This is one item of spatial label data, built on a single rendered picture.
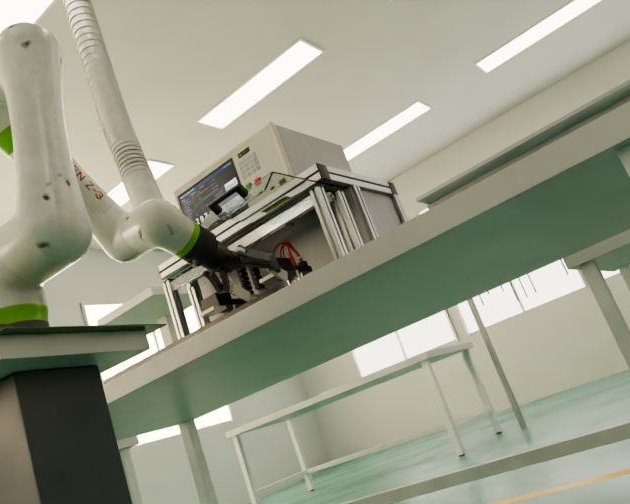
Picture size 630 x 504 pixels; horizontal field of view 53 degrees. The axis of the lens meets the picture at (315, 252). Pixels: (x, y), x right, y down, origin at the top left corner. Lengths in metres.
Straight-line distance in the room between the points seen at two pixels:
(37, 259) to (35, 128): 0.25
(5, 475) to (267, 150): 1.10
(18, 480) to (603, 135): 1.06
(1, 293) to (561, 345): 7.16
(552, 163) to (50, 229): 0.83
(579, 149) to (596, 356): 6.87
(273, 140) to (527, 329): 6.45
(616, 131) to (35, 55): 1.04
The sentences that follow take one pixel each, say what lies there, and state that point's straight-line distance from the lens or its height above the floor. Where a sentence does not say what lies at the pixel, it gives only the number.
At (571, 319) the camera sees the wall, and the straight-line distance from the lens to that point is 7.90.
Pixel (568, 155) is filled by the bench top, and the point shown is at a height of 0.72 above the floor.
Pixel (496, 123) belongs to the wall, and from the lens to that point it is 8.34.
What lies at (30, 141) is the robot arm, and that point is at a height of 1.10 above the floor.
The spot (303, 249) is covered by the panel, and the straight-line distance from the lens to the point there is 1.90.
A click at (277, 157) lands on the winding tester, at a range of 1.84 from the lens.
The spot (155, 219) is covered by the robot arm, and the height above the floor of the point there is 1.00.
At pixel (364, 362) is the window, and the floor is 1.17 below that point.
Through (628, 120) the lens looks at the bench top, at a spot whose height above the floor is 0.72.
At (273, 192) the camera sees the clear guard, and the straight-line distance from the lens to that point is 1.65.
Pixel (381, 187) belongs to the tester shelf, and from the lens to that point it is 1.99.
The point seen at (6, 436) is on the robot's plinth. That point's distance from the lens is 1.18.
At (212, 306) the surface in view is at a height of 0.88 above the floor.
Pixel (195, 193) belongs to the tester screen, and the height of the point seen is 1.27.
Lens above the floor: 0.45
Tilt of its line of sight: 15 degrees up
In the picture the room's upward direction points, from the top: 20 degrees counter-clockwise
